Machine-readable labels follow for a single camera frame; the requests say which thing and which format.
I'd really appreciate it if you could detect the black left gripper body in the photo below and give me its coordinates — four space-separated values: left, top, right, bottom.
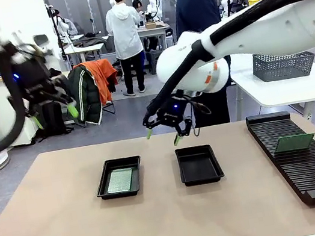
7 38 64 109

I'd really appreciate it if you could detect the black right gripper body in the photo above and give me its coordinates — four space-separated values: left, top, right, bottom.
148 88 195 131

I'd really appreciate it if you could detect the green perforated circuit board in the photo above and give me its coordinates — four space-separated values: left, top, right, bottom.
272 131 315 157
102 166 136 195

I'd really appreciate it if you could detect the black ESD tray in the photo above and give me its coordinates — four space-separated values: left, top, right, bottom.
174 141 226 188
91 154 148 203

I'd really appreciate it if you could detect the black backpack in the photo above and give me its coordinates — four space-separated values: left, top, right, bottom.
34 98 71 140

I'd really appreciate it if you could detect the dark jacket with white stripe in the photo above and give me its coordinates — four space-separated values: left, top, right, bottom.
65 62 107 129

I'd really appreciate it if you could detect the orange jacket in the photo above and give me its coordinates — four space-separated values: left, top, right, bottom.
72 56 123 110

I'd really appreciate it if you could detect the black crate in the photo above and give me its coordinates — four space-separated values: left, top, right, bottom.
145 48 167 76

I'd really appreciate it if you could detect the white background desk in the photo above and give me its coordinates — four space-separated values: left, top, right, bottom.
63 40 109 68

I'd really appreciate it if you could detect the cardboard box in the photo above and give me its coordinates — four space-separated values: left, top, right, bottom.
144 20 158 31

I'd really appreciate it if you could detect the person in white hoodie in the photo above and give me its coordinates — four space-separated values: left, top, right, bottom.
101 0 156 99

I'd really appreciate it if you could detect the person in navy jacket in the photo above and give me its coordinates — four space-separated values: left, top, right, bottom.
169 0 242 130

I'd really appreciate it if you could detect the seated person with black hair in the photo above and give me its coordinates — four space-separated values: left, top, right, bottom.
131 0 146 19

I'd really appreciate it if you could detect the white side table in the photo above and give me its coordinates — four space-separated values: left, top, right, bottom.
225 40 315 133

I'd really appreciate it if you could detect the grey mesh basket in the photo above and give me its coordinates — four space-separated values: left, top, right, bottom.
249 43 315 85

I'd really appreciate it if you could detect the black slotted PCB rack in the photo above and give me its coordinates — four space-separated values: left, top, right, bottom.
245 104 315 216

